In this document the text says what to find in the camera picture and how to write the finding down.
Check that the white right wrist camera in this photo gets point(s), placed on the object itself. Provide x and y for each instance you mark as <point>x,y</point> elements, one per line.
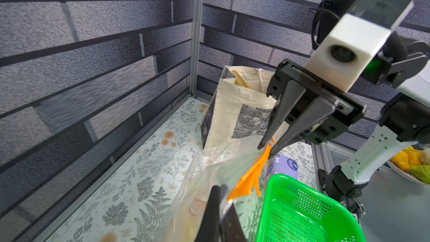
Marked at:
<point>356,38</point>

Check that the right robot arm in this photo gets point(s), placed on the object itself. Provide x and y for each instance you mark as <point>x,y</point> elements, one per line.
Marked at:
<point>395,87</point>

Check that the plate of toy food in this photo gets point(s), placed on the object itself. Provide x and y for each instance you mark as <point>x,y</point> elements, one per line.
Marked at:
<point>412,165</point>

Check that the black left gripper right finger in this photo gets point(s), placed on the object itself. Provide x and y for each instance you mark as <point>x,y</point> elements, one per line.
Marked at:
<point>231,230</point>

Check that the yellow chips bag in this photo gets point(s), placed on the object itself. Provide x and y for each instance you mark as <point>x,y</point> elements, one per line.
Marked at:
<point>245,80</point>

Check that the green plastic basket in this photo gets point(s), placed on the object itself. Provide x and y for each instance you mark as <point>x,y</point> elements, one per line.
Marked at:
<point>294,212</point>

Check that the clear zip-top bag orange seal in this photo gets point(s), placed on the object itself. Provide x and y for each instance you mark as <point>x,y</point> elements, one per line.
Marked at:
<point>223,165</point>

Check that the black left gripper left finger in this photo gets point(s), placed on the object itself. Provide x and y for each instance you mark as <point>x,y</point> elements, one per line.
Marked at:
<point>209,227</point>

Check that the purple tissue pack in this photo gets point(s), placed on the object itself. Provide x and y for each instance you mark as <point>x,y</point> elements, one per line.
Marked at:
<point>281,164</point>

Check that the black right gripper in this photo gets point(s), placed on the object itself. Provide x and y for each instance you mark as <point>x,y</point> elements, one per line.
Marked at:
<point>314,109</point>

